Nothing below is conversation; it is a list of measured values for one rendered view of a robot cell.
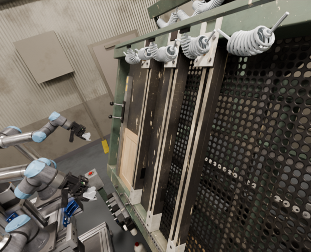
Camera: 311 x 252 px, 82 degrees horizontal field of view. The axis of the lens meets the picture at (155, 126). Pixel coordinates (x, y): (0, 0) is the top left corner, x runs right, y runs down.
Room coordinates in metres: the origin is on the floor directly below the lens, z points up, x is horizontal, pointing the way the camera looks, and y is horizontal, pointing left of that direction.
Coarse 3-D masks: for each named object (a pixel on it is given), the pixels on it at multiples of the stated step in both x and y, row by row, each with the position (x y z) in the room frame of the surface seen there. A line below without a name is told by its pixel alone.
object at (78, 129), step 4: (72, 124) 1.37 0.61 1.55; (76, 124) 1.38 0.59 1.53; (80, 124) 1.41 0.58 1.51; (68, 128) 1.35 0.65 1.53; (72, 128) 1.37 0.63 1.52; (76, 128) 1.38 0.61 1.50; (80, 128) 1.36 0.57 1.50; (84, 128) 1.40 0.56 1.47; (76, 132) 1.35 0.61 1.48; (80, 132) 1.37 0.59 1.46
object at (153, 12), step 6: (162, 0) 1.82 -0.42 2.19; (168, 0) 1.74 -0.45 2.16; (174, 0) 1.68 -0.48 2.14; (180, 0) 1.61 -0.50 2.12; (186, 0) 1.55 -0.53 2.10; (150, 6) 2.01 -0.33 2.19; (156, 6) 1.92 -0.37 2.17; (162, 6) 1.84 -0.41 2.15; (168, 6) 1.76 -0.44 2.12; (174, 6) 1.69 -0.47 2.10; (150, 12) 2.04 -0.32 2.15; (156, 12) 1.95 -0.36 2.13; (162, 12) 1.86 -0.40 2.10; (150, 18) 2.07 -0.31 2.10; (156, 18) 2.04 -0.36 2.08
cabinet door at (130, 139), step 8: (128, 136) 1.40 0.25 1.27; (136, 136) 1.27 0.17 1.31; (128, 144) 1.38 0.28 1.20; (136, 144) 1.25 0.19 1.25; (128, 152) 1.34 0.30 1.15; (128, 160) 1.31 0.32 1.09; (120, 168) 1.42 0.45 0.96; (128, 168) 1.28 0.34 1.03; (120, 176) 1.38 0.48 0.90; (128, 176) 1.25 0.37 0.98; (128, 184) 1.21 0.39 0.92
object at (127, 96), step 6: (132, 78) 1.60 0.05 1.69; (126, 84) 1.61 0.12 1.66; (126, 96) 1.56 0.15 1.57; (126, 102) 1.55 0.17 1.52; (126, 108) 1.54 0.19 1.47; (126, 114) 1.53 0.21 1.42; (126, 120) 1.52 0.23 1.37; (126, 126) 1.52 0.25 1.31; (120, 132) 1.53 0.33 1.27; (120, 138) 1.50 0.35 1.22; (120, 144) 1.47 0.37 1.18; (120, 150) 1.46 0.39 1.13; (120, 156) 1.45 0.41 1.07; (120, 162) 1.44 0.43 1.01
